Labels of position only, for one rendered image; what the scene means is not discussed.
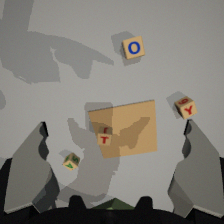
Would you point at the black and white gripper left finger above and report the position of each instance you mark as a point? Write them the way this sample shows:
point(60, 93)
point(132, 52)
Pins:
point(28, 185)

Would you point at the wooden letter block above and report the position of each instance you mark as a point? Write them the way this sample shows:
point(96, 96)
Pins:
point(133, 47)
point(186, 107)
point(71, 161)
point(104, 136)

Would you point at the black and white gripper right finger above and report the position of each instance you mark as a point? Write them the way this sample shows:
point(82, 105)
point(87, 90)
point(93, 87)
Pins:
point(197, 186)

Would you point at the tan flat mat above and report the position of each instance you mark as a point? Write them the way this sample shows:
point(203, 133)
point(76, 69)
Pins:
point(134, 128)

